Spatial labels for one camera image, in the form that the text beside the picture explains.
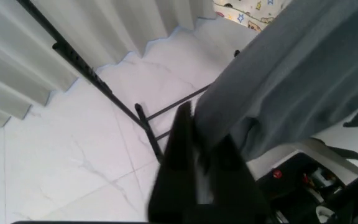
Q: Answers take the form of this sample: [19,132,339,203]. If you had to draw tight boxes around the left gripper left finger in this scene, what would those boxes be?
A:
[147,101,199,223]

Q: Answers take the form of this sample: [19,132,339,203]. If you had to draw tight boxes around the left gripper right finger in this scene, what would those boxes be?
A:
[209,133,270,223]

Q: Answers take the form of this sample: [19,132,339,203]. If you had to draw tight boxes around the dark grey garment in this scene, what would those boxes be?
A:
[193,0,358,163]

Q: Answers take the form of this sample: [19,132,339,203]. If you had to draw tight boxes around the cream printed garment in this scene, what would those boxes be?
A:
[213,0,292,32]

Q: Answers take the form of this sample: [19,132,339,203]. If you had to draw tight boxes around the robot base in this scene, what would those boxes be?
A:
[246,136,358,224]

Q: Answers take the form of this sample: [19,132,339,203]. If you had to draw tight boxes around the black clothes rack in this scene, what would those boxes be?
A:
[15,0,242,163]

